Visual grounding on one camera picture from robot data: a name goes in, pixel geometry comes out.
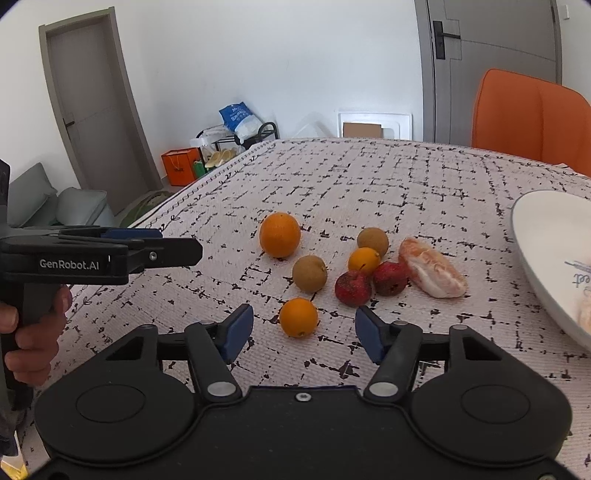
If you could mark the grey sofa cushion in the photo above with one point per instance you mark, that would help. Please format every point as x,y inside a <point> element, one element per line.
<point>81,205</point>
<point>27,194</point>

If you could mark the large orange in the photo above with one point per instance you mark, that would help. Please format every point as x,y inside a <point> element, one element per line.
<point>279,234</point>

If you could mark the small red fruit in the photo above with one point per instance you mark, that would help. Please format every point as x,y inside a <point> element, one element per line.
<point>390,278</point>

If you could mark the plain grey door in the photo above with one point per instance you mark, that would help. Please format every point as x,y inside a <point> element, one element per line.
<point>92,115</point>

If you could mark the small orange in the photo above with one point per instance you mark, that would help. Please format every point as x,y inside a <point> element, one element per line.
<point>298,317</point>
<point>364,261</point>

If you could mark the white foam packaging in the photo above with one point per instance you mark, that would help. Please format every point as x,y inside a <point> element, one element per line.
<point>374,116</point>

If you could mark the dark brown round fruit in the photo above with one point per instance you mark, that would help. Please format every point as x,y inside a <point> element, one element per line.
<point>353,288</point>

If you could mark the pale yellow slippers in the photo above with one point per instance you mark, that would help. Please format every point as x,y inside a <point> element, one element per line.
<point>219,158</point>

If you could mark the peeled pomelo segment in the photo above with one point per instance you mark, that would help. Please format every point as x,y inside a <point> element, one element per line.
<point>431,270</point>

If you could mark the orange chair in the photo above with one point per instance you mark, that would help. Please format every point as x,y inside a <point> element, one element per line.
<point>531,115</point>

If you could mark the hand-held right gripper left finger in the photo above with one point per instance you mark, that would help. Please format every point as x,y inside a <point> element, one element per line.
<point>238,333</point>

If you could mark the blue and white bag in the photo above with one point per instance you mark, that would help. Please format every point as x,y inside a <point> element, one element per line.
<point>240,121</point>

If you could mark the brown cardboard piece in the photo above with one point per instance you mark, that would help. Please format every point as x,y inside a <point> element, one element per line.
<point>362,130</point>

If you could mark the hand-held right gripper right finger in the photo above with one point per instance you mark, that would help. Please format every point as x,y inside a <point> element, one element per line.
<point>369,333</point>

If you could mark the green cloth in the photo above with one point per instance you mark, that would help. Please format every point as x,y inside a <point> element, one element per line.
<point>143,205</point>

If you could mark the person's left hand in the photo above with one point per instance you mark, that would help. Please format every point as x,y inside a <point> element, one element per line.
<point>41,337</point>

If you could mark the white plate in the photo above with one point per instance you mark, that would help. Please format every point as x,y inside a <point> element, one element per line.
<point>549,249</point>

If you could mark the black metal rack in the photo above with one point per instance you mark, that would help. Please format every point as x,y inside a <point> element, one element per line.
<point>267,131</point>

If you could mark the orange paper bag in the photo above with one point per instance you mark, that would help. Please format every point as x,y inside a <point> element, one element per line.
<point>180,166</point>

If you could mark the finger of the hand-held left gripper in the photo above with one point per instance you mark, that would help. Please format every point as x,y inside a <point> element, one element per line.
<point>138,232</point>
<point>175,251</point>

